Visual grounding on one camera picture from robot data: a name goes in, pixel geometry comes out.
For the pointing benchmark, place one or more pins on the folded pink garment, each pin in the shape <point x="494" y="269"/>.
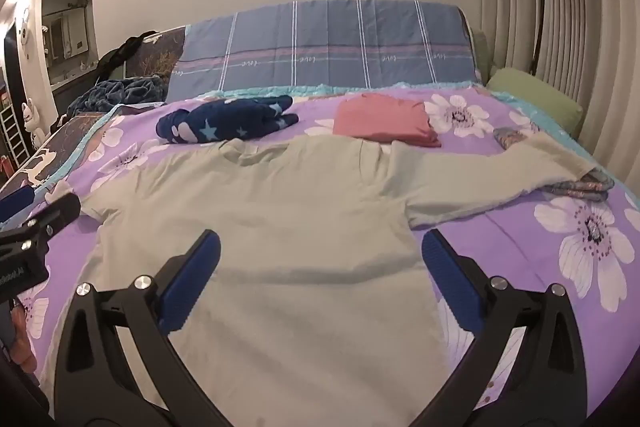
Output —
<point x="385" y="119"/>

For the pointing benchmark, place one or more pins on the dark brown printed pillow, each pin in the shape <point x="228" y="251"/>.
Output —
<point x="160" y="52"/>

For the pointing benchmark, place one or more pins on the person's left hand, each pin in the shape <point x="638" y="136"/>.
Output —
<point x="22" y="342"/>

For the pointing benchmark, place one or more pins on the beige long-sleeve shirt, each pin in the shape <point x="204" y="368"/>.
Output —
<point x="300" y="232"/>

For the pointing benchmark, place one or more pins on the dark blue knit blanket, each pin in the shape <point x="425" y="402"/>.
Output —
<point x="115" y="92"/>

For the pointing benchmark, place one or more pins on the white wall ornament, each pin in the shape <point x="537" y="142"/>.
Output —
<point x="24" y="32"/>

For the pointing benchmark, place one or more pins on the white ladder rack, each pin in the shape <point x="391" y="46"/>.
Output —
<point x="12" y="132"/>

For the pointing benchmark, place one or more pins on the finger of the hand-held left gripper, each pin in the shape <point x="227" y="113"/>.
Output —
<point x="57" y="211"/>
<point x="15" y="203"/>

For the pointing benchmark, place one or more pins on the navy star-print garment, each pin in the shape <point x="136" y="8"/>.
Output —
<point x="225" y="119"/>

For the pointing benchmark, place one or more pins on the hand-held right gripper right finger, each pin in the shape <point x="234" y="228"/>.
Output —
<point x="450" y="277"/>

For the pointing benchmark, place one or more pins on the white cat figurine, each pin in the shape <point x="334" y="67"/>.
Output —
<point x="31" y="119"/>

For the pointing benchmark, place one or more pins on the dark printed quilt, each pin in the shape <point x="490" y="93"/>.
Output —
<point x="45" y="157"/>

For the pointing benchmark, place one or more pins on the white pleated curtain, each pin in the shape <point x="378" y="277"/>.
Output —
<point x="590" y="32"/>

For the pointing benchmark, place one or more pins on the black garment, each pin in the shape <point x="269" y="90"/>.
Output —
<point x="120" y="52"/>

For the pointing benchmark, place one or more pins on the purple floral bedsheet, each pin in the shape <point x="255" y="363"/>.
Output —
<point x="500" y="227"/>

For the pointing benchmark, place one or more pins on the multicoloured patterned cloth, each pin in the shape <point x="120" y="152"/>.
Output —
<point x="585" y="189"/>

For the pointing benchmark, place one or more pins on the green pillow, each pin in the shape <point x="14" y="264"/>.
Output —
<point x="540" y="97"/>

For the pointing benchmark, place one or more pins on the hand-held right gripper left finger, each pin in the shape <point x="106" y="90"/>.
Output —
<point x="192" y="277"/>

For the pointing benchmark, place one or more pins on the blue plaid quilt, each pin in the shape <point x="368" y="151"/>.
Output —
<point x="325" y="42"/>

